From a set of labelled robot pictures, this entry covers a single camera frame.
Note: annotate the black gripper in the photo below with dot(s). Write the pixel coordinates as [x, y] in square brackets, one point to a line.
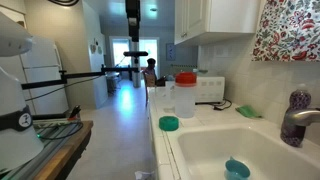
[132, 10]

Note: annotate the white toaster oven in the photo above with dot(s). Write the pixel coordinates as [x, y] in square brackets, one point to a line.
[211, 90]

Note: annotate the wooden table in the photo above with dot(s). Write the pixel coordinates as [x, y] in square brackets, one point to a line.
[56, 163]

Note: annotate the white refrigerator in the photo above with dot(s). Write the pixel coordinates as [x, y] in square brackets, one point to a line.
[43, 66]

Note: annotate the blue wall picture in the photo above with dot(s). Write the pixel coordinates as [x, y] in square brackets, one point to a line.
[170, 52]

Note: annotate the red jug lid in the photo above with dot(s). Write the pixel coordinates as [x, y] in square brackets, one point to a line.
[185, 79]

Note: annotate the teal dish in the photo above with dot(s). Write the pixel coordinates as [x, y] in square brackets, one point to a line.
[200, 71]

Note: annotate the person in background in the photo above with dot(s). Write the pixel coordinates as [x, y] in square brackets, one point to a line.
[150, 75]

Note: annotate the green round lid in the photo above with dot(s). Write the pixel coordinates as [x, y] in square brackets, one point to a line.
[168, 123]

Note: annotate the purple dish soap bottle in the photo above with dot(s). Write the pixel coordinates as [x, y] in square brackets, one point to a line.
[298, 100]

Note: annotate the red black clamp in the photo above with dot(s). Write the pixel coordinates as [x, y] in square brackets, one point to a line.
[75, 112]

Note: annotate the black stereo camera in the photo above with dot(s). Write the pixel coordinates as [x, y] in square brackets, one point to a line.
[135, 53]

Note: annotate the teal plastic cup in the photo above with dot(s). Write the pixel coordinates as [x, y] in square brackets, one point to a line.
[237, 170]

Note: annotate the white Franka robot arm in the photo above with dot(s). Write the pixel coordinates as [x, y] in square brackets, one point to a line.
[16, 146]

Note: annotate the round wall decoration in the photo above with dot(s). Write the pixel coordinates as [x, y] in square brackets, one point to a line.
[93, 48]
[99, 50]

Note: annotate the green folded cloth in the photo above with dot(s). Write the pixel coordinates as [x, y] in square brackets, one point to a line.
[248, 111]

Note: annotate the grey camera stand pole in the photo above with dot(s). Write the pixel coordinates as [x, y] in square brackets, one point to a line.
[136, 75]

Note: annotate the white sink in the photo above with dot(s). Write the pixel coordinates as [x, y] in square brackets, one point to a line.
[213, 150]

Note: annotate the clear plastic jug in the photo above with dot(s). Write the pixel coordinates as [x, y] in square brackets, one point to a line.
[185, 103]

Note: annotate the white wall cabinet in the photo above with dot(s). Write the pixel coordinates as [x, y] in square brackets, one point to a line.
[216, 16]

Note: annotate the silver metal faucet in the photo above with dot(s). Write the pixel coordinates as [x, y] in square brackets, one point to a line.
[305, 116]

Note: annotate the white paper scrap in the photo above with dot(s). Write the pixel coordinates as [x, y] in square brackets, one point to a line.
[144, 175]

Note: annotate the grey metal mounting plate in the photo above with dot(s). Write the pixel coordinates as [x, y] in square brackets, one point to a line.
[50, 146]

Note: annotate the floral curtain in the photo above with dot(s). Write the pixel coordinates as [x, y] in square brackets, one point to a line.
[290, 30]

